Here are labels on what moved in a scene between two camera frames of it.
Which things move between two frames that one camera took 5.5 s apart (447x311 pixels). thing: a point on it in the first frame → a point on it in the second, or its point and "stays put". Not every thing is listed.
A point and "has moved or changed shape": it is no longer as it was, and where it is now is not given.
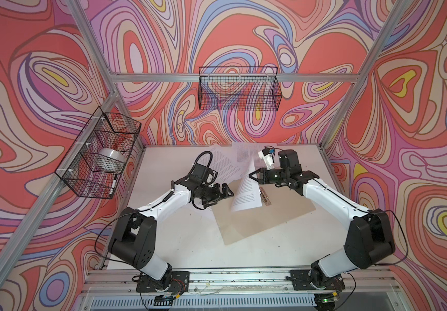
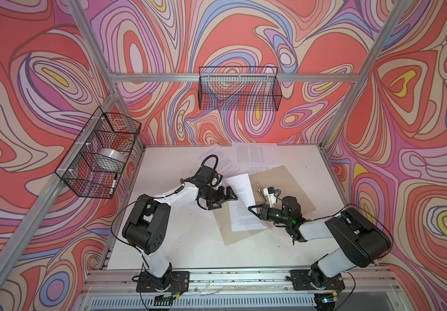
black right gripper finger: x=258 y=175 → x=260 y=210
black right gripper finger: x=270 y=180 → x=269 y=217
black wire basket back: x=239 y=88 stays put
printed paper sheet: x=247 y=194 has moved or changed shape
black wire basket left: x=94 y=166 stays put
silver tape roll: x=111 y=160 stays put
